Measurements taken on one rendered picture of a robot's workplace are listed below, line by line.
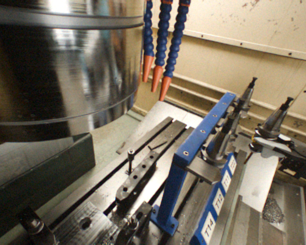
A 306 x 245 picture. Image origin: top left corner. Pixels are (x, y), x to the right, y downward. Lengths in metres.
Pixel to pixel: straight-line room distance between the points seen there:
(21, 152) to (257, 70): 1.16
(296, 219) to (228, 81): 0.81
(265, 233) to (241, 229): 0.13
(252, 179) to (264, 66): 0.62
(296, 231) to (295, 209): 0.14
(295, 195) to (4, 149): 1.43
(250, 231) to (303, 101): 0.68
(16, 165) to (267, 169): 1.22
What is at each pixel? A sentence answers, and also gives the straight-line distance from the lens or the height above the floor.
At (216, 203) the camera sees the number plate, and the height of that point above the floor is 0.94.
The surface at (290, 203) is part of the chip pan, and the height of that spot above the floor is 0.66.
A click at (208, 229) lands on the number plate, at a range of 0.65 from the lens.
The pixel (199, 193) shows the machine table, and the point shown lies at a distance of 0.75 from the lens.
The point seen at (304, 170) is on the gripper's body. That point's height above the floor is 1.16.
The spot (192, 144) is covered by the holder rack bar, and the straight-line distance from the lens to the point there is 0.42.
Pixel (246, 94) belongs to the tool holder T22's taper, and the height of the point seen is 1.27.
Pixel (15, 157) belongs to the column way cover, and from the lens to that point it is 0.79.
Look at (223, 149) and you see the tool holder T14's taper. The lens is 0.40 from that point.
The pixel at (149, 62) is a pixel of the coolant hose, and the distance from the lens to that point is 0.26.
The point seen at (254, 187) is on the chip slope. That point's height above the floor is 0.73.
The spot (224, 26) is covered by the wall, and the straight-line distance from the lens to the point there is 1.11.
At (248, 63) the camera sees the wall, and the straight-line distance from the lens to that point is 1.11.
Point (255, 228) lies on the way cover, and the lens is 1.02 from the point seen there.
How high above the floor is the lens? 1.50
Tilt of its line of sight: 36 degrees down
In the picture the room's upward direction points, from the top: 8 degrees clockwise
